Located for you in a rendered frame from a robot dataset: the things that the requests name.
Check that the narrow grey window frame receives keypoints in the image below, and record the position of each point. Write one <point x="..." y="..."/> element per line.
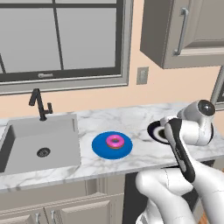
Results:
<point x="216" y="90"/>

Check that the grey drawer front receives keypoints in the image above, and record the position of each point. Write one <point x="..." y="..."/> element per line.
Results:
<point x="40" y="195"/>

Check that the black tap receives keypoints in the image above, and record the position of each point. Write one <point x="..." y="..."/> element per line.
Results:
<point x="42" y="109"/>

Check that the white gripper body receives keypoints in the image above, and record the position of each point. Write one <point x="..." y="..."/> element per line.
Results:
<point x="163" y="121"/>

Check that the grey sink basin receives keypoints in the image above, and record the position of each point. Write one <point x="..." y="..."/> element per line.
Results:
<point x="38" y="145"/>

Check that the grey base cupboard door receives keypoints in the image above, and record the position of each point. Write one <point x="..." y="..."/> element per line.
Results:
<point x="87" y="211"/>
<point x="20" y="218"/>

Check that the large grey framed window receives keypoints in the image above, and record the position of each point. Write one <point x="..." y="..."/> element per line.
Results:
<point x="58" y="40"/>

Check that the dark dishwasher front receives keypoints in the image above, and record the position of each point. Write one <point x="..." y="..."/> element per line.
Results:
<point x="130" y="201"/>

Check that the pink frosted donut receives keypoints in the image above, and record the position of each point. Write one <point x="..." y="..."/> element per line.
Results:
<point x="115" y="141"/>

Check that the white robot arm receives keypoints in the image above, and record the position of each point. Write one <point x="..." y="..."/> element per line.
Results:
<point x="175" y="195"/>

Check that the grey wall cupboard body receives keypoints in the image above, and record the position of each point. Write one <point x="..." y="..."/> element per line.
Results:
<point x="153" y="29"/>

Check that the blue plate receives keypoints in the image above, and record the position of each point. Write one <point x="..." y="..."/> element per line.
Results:
<point x="102" y="148"/>

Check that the grey wall cupboard door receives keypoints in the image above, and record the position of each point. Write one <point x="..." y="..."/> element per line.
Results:
<point x="204" y="26"/>

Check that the grey wall socket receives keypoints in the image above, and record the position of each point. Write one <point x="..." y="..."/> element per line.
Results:
<point x="142" y="75"/>

